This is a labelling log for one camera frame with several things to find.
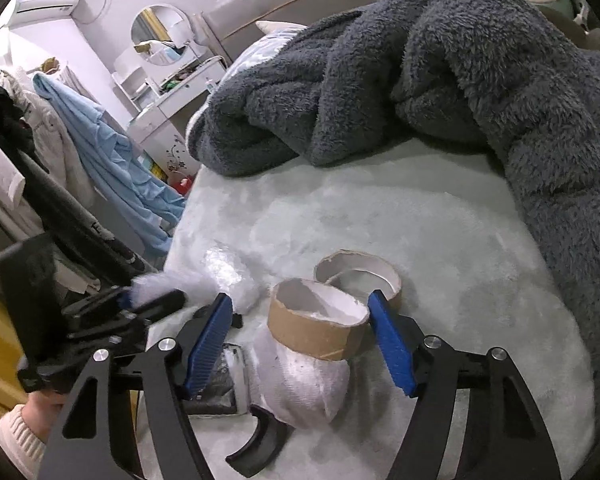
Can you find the person's left forearm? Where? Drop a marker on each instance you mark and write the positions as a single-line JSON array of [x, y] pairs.
[[17, 440]]

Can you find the white fluffy wad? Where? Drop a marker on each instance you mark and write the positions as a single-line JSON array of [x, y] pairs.
[[147, 284]]

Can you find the bed with grey headboard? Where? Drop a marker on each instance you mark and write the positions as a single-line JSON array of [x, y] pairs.
[[380, 210]]

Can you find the white dressing table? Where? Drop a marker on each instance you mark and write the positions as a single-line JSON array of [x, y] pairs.
[[165, 120]]

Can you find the blue patterned quilt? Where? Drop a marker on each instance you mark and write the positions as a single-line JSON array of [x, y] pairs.
[[265, 55]]

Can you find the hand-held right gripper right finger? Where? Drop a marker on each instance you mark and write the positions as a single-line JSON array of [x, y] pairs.
[[392, 345]]

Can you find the black curved plastic piece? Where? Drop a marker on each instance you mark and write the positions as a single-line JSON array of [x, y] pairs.
[[262, 447]]

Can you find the dark foil packet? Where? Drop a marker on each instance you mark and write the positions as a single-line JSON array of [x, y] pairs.
[[223, 390]]

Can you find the white sock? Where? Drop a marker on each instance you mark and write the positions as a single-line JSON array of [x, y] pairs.
[[305, 387]]

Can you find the black hanging garment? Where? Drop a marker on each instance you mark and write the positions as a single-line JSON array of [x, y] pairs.
[[5, 110]]

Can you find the grey fleece blanket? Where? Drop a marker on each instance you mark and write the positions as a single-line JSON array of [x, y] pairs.
[[455, 85]]

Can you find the cardboard tape roll core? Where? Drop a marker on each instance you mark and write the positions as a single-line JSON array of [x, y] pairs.
[[365, 262], [310, 342]]

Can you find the white hanging shirt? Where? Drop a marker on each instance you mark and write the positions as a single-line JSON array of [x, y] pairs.
[[0, 170]]

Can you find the small red object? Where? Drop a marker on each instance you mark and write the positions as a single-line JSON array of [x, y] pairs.
[[182, 186]]

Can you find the white pillow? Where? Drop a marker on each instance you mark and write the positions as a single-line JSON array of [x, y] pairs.
[[275, 26]]

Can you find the pale grey hanging jacket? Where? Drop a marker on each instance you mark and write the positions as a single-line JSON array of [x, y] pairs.
[[55, 150]]

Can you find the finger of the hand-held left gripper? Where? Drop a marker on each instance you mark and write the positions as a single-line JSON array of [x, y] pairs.
[[105, 302], [160, 302]]

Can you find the light blue hanging shirt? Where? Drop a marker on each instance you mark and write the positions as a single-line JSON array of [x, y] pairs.
[[105, 150]]

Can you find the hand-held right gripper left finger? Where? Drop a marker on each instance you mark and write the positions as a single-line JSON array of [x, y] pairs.
[[207, 347]]

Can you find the clear plastic wrap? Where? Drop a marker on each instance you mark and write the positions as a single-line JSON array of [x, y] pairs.
[[230, 277]]

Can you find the round wall mirror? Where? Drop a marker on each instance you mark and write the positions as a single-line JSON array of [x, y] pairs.
[[157, 25]]

